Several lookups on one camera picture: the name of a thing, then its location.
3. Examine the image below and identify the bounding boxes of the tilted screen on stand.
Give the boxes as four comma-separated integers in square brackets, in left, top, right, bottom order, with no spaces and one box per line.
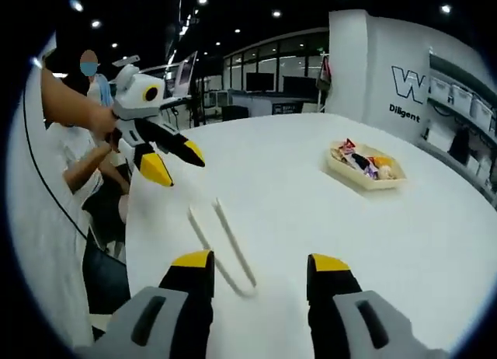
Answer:
[176,51,199,98]

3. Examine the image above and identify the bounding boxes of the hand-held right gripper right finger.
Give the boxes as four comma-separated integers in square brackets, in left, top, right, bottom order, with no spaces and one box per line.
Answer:
[305,252,450,359]

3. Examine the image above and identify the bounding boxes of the black bag on shelf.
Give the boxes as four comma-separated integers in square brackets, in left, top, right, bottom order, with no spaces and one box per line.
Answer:
[450,127,471,162]

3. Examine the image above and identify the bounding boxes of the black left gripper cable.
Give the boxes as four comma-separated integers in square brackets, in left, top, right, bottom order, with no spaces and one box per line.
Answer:
[22,82,131,269]

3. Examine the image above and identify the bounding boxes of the beige plastic food tongs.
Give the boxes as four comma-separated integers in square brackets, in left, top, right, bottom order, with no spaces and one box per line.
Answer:
[187,197,258,298]

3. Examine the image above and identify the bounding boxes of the white box on shelf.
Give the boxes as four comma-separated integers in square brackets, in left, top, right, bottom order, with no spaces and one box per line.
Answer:
[425,127,451,150]

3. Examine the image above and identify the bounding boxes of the person's left hand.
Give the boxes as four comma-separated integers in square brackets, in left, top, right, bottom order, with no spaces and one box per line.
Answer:
[89,107,122,151]

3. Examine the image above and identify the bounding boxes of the row of white storage bins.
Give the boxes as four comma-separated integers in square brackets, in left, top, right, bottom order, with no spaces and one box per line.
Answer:
[429,77,497,131]

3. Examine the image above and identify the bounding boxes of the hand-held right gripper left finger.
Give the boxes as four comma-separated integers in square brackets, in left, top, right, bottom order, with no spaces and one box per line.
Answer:
[73,249,216,359]

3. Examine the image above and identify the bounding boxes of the dark low counter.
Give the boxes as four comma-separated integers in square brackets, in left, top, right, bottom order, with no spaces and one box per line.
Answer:
[228,89,323,121]

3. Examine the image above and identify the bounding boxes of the white rack with bags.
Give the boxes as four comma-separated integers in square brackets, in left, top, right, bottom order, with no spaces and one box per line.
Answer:
[316,51,335,113]

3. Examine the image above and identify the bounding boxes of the beige hexagonal food container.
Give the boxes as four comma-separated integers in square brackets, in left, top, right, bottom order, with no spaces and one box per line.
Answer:
[325,139,408,192]

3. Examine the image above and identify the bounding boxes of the pile of mixed snacks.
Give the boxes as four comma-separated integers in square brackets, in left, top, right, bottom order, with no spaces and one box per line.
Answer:
[329,137,399,181]

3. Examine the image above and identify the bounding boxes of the grey metal shelf rack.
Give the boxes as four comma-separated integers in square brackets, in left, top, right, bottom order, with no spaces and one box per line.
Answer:
[425,47,497,204]

